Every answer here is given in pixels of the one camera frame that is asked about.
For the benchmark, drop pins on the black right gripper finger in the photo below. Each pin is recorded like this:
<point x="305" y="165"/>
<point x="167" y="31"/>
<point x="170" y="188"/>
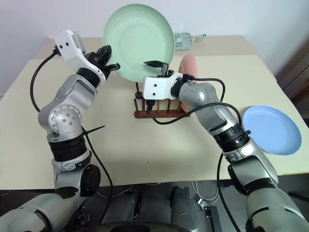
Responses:
<point x="155" y="64"/>

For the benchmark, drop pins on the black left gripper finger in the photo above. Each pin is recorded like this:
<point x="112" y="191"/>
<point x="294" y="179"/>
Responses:
<point x="113" y="67"/>
<point x="106" y="53"/>

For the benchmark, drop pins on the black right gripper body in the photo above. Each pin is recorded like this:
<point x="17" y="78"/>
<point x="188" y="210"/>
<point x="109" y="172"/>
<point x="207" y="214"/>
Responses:
<point x="165" y="72"/>

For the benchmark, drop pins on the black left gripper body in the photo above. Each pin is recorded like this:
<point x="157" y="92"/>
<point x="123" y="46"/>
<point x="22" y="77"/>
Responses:
<point x="93" y="57"/>

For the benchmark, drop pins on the green plate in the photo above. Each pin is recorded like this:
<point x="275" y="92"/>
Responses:
<point x="137" y="41"/>

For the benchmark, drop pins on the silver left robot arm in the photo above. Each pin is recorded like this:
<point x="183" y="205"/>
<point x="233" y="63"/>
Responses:
<point x="65" y="116"/>

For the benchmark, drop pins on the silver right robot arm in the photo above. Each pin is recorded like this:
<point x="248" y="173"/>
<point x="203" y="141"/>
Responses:
<point x="256" y="169"/>

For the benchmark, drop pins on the wooden dish rack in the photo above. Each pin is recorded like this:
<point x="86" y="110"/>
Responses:
<point x="166" y="114"/>

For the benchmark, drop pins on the pink plate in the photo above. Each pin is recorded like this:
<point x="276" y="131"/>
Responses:
<point x="189" y="64"/>

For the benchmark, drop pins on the pale green plastic packet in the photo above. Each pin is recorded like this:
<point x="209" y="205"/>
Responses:
<point x="183" y="41"/>

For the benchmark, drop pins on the black zip tie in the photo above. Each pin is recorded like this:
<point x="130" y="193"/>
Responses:
<point x="95" y="129"/>

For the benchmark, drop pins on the blue plate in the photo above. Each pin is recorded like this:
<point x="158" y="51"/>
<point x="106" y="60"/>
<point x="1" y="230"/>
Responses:
<point x="272" y="130"/>

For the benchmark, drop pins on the dark brown wooden furniture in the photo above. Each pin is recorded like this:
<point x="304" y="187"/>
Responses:
<point x="295" y="72"/>

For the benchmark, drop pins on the dark rounded shape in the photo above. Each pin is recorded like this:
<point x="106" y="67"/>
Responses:
<point x="125" y="205"/>
<point x="184" y="205"/>

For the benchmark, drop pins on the small black box device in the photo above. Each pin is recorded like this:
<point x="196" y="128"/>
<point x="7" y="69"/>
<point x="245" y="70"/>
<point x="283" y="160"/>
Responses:
<point x="213" y="217"/>

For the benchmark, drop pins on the dark round rim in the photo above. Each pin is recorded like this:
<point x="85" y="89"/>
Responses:
<point x="144" y="226"/>

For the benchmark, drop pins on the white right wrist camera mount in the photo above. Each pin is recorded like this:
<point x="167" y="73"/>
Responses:
<point x="157" y="88"/>

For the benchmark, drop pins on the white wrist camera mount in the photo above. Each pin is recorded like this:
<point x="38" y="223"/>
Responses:
<point x="157" y="88"/>
<point x="72" y="52"/>

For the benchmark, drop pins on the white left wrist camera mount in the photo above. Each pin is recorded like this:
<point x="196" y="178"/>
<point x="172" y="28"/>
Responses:
<point x="72" y="52"/>

